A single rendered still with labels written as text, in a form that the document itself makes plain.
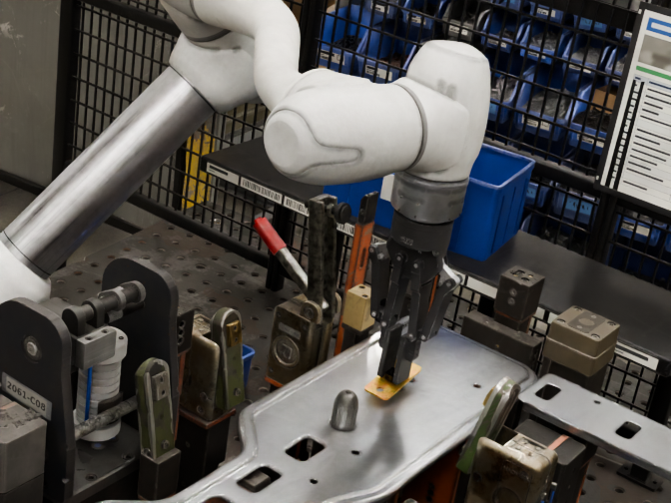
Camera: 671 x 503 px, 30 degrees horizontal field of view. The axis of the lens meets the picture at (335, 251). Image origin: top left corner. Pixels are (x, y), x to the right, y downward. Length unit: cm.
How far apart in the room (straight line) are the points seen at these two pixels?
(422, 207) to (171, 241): 123
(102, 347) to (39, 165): 278
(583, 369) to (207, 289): 93
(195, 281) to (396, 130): 118
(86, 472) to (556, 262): 89
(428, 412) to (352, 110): 46
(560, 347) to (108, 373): 66
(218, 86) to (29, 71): 215
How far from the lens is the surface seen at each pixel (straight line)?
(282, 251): 171
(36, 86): 404
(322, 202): 163
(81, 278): 247
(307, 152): 133
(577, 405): 172
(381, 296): 161
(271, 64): 150
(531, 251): 206
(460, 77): 144
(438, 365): 174
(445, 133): 143
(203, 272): 253
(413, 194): 149
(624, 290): 201
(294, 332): 170
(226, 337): 156
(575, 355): 179
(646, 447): 168
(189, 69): 194
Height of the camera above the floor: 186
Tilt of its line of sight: 25 degrees down
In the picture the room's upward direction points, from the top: 9 degrees clockwise
